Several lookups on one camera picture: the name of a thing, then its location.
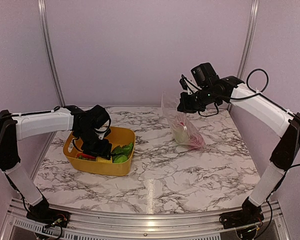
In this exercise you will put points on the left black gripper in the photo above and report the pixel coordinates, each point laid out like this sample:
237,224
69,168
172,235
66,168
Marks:
102,151

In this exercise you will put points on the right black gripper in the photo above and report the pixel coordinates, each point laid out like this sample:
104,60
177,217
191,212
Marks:
184,106

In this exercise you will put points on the yellow toy lemon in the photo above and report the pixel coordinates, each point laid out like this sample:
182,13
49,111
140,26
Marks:
104,160

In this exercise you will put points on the yellow plastic basket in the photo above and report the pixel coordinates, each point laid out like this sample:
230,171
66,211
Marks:
119,136

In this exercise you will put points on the clear zip top bag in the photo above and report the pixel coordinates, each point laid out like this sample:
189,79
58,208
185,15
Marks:
169,105

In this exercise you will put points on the green toy pear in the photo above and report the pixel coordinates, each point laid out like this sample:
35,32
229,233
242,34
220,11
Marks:
181,135

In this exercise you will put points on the red toy peach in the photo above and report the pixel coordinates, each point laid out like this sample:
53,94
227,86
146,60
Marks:
196,141

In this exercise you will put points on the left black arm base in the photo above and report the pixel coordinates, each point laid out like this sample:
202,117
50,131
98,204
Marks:
42,213

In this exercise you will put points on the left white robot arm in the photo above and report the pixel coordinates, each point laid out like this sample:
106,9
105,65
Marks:
90,126

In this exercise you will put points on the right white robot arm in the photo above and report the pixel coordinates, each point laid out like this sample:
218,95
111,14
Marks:
284,123

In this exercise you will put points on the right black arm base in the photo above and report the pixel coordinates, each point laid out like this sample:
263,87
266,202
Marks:
248,214

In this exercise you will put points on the orange toy carrot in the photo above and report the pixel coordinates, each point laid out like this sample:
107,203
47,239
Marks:
84,156

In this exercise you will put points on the green toy leafy vegetable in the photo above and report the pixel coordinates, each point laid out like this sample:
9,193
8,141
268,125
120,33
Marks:
123,150

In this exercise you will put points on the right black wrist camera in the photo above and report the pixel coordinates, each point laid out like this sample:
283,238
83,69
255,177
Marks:
204,75

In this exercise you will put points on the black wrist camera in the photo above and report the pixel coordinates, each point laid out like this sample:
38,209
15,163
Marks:
204,75
99,118

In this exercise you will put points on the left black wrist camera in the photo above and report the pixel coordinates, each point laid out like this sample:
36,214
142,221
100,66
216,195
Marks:
99,118

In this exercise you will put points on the right aluminium frame post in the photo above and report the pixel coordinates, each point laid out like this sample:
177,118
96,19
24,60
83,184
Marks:
248,43

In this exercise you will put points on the aluminium frame post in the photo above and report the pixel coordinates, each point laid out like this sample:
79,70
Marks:
248,43
49,51

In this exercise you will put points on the front aluminium rail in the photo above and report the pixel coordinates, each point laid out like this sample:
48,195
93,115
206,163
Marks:
98,225

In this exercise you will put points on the left aluminium frame post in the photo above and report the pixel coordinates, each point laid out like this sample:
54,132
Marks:
49,51

